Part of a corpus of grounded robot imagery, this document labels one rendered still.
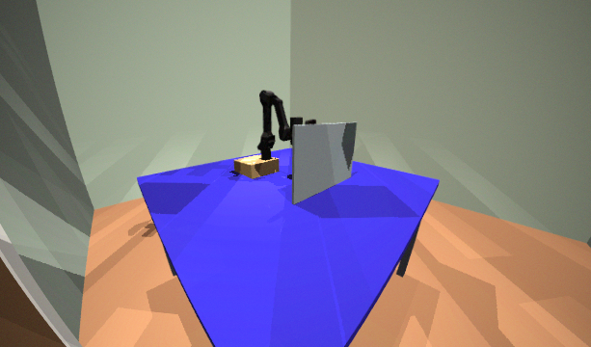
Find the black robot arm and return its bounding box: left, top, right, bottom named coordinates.
left=257, top=90, right=303, bottom=160

